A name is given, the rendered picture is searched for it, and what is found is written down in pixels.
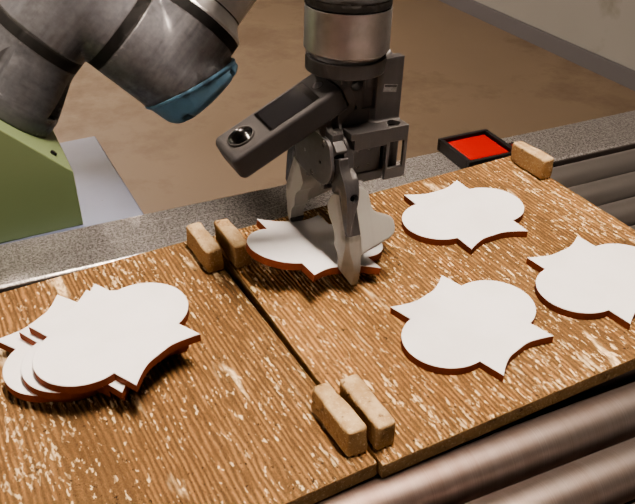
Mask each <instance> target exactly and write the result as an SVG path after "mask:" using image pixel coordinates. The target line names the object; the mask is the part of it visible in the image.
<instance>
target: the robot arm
mask: <svg viewBox="0 0 635 504"><path fill-rule="evenodd" d="M256 1H257V0H0V120H1V121H3V122H5V123H7V124H8V125H10V126H12V127H14V128H16V129H18V130H20V131H22V132H24V133H27V134H29V135H32V136H35V137H40V138H46V137H48V135H49V134H50V133H51V131H52V130H53V129H54V127H55V126H56V125H57V123H58V120H59V117H60V114H61V111H62V108H63V105H64V102H65V99H66V96H67V93H68V90H69V87H70V84H71V81H72V79H73V77H74V76H75V75H76V73H77V72H78V71H79V69H80V68H81V67H82V65H83V64H84V63H85V62H87V63H89V64H90V65H91V66H93V67H94V68H95V69H97V70H98V71H99V72H101V73H102V74H103V75H105V76H106V77H107V78H109V79H110V80H111V81H113V82H114V83H115V84H117V85H118V86H119V87H121V88H122V89H123V90H125V91H126V92H127V93H129V94H130V95H131V96H133V97H134V98H135V99H137V100H138V101H139V102H141V103H142V104H143V105H144V107H145V108H146V109H147V110H152V111H153V112H155V113H156V114H158V115H159V116H161V117H162V118H163V119H165V120H166V121H168V122H170V123H175V124H179V123H183V122H186V121H188V120H190V119H192V118H193V117H195V116H196V115H198V114H199V113H200V112H202V111H203V110H204V109H205V108H207V107H208V106H209V105H210V104H211V103H212V102H213V101H214V100H215V99H216V98H217V97H218V96H219V95H220V94H221V93H222V92H223V91H224V89H225V88H226V87H227V86H228V85H229V83H230V82H231V81H232V78H233V77H234V76H235V74H236V72H237V69H238V65H237V63H236V62H235V59H234V58H232V57H231V56H232V54H233V53H234V51H235V50H236V49H237V47H238V46H239V38H238V31H237V29H238V25H239V24H240V23H241V21H242V20H243V19H244V17H245V16H246V15H247V13H248V12H249V10H250V9H251V8H252V6H253V5H254V4H255V2H256ZM304 1H305V3H304V42H303V46H304V48H305V49H306V51H305V68H306V70H307V71H308V72H310V73H311V75H309V76H308V77H306V78H305V79H303V80H302V81H300V82H299V83H297V84H296V85H294V86H293V87H291V88H290V89H288V90H287V91H285V92H284V93H282V94H281V95H280V96H278V97H277V98H275V99H274V100H272V101H271V102H269V103H268V104H266V105H265V106H263V107H262V108H260V109H259V110H257V111H256V112H254V113H253V114H251V115H250V116H248V117H247V118H245V119H244V120H242V121H241V122H239V123H238V124H237V125H235V126H234V127H232V128H231V129H229V130H228V131H226V132H225V133H223V134H222V135H220V136H219V137H217V139H216V146H217V148H218V149H219V151H220V153H221V154H222V156H223V157H224V159H225V160H226V161H227V162H228V163H229V164H230V166H231V167H232V168H233V169H234V170H235V171H236V172H237V174H238V175H239V176H240V177H242V178H247V177H249V176H250V175H252V174H253V173H255V172H256V171H258V170H259V169H261V168H262V167H264V166H265V165H266V164H268V163H269V162H271V161H272V160H274V159H275V158H277V157H278V156H280V155H281V154H283V153H284V152H285V151H287V150H288V151H287V162H286V178H285V179H286V181H287V184H286V198H287V211H288V219H289V220H290V221H291V222H294V221H302V220H303V218H304V207H305V205H306V204H307V203H308V200H309V199H312V198H314V197H316V196H318V195H320V194H323V193H325V192H327V191H329V190H331V189H332V192H333V193H334V194H332V195H331V197H330V199H329V202H328V204H327V207H328V213H329V218H330V220H331V222H332V225H333V229H334V235H335V242H334V244H335V248H336V251H337V255H338V265H337V266H338V269H339V271H340V272H341V273H342V275H343V276H344V277H345V278H346V280H347V281H348V282H349V284H350V285H356V284H358V280H359V275H360V268H361V256H362V255H363V254H364V253H366V252H367V251H369V250H371V249H372V248H374V247H376V246H377V245H379V244H381V243H382V242H384V241H386V240H387V239H389V238H390V237H391V236H392V235H393V233H394V231H395V224H394V220H393V218H392V217H391V216H389V215H387V214H383V213H380V212H376V211H375V210H373V208H372V207H371V203H370V198H369V194H368V192H367V190H366V189H365V188H364V187H362V186H359V180H362V181H363V182H365V181H369V180H374V179H378V178H381V175H382V179H383V180H385V179H390V178H394V177H399V176H403V175H404V170H405V160H406V151H407V141H408V131H409V124H407V123H406V122H404V121H403V120H401V119H400V117H399V112H400V101H401V90H402V80H403V69H404V59H405V56H404V55H402V54H401V53H395V54H394V53H393V52H392V51H391V49H390V37H391V25H392V12H393V0H304ZM400 140H403V141H402V151H401V161H400V164H399V165H396V162H397V151H398V141H400Z"/></svg>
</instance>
